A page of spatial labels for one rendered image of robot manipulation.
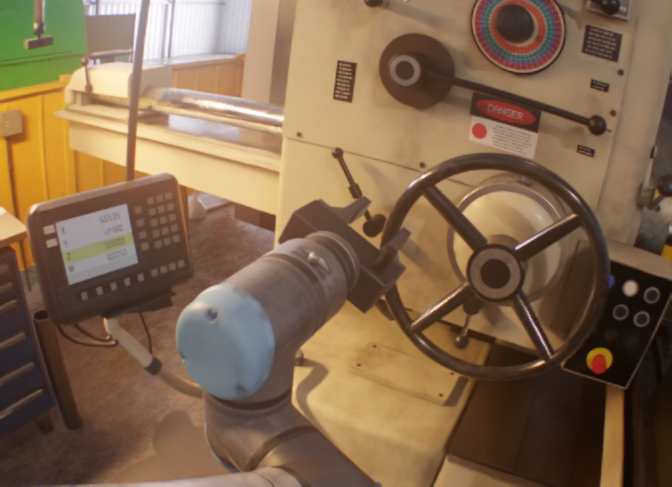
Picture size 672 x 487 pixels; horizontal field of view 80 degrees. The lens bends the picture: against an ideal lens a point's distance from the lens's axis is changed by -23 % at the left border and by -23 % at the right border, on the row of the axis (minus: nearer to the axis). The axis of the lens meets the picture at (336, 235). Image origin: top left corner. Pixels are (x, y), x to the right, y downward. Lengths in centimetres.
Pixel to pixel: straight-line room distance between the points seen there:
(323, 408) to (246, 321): 109
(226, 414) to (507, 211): 56
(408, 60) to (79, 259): 68
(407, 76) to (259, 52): 113
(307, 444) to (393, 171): 67
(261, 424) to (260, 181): 114
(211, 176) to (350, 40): 82
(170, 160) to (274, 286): 138
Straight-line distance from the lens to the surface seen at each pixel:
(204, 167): 167
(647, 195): 98
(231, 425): 48
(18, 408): 202
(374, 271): 55
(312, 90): 105
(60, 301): 92
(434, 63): 92
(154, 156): 184
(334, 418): 146
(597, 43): 90
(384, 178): 101
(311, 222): 56
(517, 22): 82
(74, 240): 92
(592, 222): 70
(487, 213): 84
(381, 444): 145
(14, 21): 426
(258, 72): 195
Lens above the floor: 162
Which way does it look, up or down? 25 degrees down
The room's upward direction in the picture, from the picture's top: 7 degrees clockwise
